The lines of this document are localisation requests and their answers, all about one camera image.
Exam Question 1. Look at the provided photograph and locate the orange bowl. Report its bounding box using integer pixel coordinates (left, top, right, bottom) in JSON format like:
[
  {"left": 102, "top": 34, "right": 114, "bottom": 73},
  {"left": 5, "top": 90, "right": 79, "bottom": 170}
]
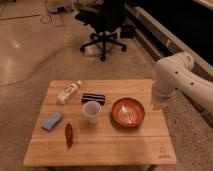
[{"left": 111, "top": 98, "right": 145, "bottom": 128}]

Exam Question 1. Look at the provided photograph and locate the long grey rail beam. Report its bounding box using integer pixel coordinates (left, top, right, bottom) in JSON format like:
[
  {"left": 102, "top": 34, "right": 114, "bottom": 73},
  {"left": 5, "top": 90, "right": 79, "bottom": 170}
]
[{"left": 126, "top": 5, "right": 213, "bottom": 81}]

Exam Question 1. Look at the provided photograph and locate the blue sponge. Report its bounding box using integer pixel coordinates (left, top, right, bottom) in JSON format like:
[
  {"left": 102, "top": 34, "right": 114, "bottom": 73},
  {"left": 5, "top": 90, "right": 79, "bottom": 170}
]
[{"left": 41, "top": 112, "right": 63, "bottom": 131}]

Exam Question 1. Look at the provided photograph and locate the black office chair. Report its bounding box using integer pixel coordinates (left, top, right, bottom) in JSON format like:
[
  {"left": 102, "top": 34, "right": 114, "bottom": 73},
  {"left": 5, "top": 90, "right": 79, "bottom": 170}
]
[{"left": 75, "top": 0, "right": 127, "bottom": 61}]

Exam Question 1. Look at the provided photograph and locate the wooden table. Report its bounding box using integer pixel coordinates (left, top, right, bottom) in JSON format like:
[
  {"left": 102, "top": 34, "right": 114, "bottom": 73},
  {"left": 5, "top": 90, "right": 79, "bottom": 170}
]
[{"left": 23, "top": 79, "right": 177, "bottom": 167}]

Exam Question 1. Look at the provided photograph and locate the red chili pepper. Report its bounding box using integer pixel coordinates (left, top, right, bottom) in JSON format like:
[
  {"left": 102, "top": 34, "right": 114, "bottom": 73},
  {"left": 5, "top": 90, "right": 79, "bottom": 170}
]
[{"left": 65, "top": 121, "right": 73, "bottom": 149}]

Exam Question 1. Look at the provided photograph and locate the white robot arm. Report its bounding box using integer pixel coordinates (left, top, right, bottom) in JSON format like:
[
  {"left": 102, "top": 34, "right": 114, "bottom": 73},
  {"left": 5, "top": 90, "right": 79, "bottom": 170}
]
[{"left": 153, "top": 52, "right": 213, "bottom": 114}]

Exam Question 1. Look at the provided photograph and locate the white plastic bottle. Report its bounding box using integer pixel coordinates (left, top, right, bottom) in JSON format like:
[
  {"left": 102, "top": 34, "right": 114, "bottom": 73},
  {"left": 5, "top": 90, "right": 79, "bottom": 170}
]
[{"left": 57, "top": 80, "right": 82, "bottom": 104}]

